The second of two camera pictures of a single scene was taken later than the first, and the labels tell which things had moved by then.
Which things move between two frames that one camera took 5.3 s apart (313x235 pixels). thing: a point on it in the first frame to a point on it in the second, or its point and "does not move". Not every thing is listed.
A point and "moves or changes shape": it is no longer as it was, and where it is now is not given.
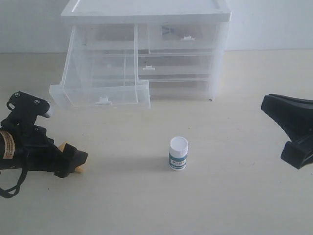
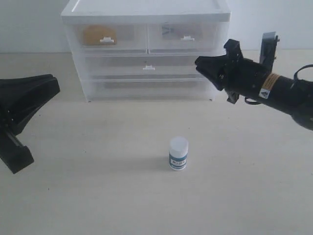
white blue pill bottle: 178,153 does not move
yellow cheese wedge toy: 79,169 to 93,34
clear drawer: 101,69 moves or changes shape
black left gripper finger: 73,157 to 20,98
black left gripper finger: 64,167 to 16,156
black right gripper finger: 298,155 to 231,72
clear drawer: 183,37 does not move
